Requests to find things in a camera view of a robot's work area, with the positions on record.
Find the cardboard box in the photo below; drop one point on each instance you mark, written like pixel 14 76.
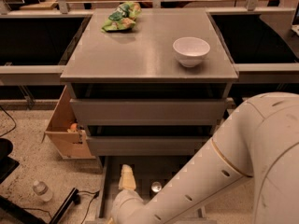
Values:
pixel 70 145

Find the white bowl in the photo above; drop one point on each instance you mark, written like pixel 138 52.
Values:
pixel 190 51

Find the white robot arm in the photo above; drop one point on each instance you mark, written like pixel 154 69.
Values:
pixel 260 140

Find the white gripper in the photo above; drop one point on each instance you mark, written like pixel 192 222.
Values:
pixel 125 203

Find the grey bottom drawer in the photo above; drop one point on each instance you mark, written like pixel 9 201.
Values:
pixel 109 187

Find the green soda can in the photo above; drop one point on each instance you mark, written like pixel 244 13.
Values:
pixel 156 187

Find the green chip bag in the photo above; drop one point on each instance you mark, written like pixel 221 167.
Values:
pixel 122 18

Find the grey middle drawer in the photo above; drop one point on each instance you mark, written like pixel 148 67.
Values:
pixel 145 145

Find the grey drawer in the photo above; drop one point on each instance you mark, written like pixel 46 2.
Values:
pixel 150 112
pixel 145 145
pixel 109 187

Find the grey drawer cabinet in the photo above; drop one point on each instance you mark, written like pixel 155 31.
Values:
pixel 141 65

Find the clear plastic water bottle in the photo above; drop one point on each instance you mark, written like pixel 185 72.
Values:
pixel 42 190

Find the orange fruit in box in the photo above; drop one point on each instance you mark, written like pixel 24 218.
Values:
pixel 73 127

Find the grey top drawer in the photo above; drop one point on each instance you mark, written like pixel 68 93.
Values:
pixel 150 112

